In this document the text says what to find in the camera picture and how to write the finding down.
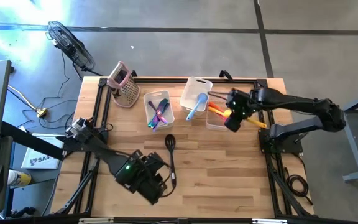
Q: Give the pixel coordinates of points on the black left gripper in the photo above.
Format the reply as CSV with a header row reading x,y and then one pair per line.
x,y
154,189

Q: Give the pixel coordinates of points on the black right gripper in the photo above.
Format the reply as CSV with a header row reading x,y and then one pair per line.
x,y
241,99

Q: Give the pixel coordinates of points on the orange silicone spatula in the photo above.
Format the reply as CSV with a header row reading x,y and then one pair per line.
x,y
213,109

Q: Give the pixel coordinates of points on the blue silicone spoon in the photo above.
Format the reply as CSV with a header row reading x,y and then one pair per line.
x,y
201,99

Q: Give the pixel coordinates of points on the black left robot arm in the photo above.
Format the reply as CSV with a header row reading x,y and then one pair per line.
x,y
104,152

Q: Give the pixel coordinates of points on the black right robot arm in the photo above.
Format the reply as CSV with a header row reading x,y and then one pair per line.
x,y
306,102

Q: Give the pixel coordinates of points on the black slotted spoon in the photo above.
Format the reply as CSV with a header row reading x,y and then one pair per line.
x,y
172,168

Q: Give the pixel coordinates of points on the clear plastic bin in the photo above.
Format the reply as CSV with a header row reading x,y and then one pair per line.
x,y
211,124

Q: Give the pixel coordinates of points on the opaque white plastic bin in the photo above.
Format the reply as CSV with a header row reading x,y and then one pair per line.
x,y
194,87

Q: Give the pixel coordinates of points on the translucent white plastic bin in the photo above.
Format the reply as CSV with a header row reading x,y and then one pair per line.
x,y
149,95

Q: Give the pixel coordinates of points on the steel box grater pink top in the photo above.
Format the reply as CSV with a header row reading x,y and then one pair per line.
x,y
126,93

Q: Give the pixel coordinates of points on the white printed booklet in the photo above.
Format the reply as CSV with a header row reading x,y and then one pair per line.
x,y
42,155

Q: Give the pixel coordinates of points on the grey metal stand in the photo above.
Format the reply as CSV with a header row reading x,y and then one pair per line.
x,y
351,146

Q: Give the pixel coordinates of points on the black desk beam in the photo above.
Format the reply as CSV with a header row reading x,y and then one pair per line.
x,y
33,141

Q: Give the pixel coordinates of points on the yellow can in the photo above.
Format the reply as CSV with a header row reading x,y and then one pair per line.
x,y
20,179

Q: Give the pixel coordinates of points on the yellow power plug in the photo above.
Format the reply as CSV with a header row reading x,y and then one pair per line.
x,y
42,112

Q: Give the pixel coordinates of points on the black floor fan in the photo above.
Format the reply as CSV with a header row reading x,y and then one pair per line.
x,y
70,46

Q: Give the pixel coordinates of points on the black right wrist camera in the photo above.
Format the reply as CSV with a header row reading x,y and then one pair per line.
x,y
234,124

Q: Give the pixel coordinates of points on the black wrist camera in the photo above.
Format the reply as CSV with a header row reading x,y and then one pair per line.
x,y
234,124
149,160

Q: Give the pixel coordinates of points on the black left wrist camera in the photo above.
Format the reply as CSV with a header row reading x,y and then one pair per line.
x,y
149,160

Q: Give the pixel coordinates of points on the silver metal bracket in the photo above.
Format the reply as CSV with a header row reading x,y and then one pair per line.
x,y
95,221
269,221

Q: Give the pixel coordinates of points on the black aluminium table frame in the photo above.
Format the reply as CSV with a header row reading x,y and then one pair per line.
x,y
166,80

